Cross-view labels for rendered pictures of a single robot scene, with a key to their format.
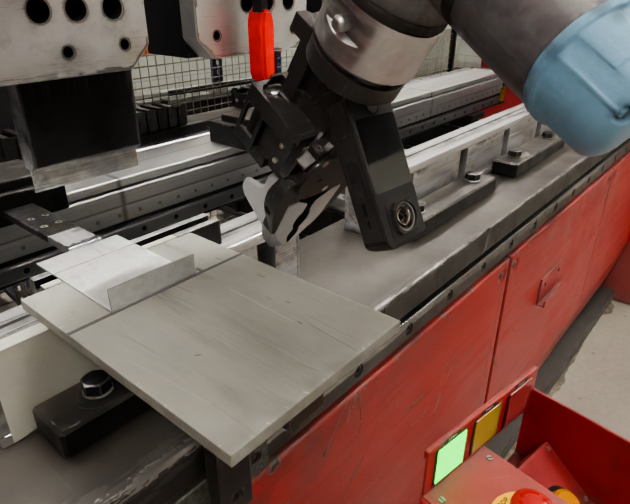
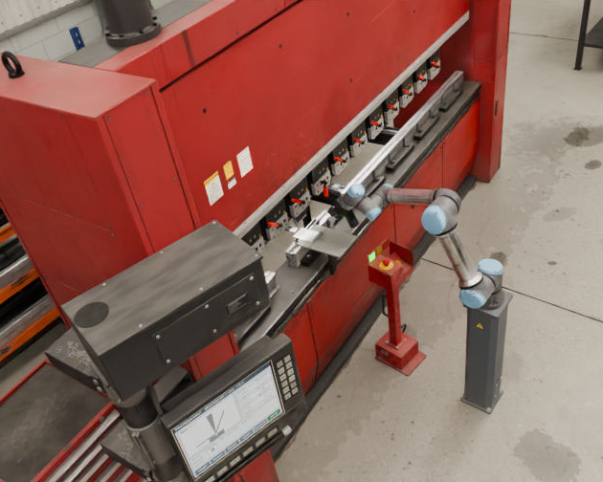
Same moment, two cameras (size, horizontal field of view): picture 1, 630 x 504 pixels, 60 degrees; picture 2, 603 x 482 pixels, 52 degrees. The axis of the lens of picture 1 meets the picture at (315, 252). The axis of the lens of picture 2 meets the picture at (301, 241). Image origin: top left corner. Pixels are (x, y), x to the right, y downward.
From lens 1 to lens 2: 279 cm
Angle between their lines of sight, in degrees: 12
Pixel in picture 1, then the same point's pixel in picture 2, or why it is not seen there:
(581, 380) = not seen: hidden behind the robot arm
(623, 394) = (469, 230)
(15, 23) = (299, 208)
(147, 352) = (323, 248)
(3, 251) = not seen: hidden behind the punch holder
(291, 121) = (337, 211)
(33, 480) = (304, 271)
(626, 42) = (370, 213)
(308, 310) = (343, 237)
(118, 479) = (318, 268)
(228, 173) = not seen: hidden behind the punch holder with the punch
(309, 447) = (345, 261)
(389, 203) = (353, 221)
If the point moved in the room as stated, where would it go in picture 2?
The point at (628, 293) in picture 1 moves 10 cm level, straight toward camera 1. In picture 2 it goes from (482, 177) to (479, 184)
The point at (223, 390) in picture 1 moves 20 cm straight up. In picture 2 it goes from (335, 251) to (331, 219)
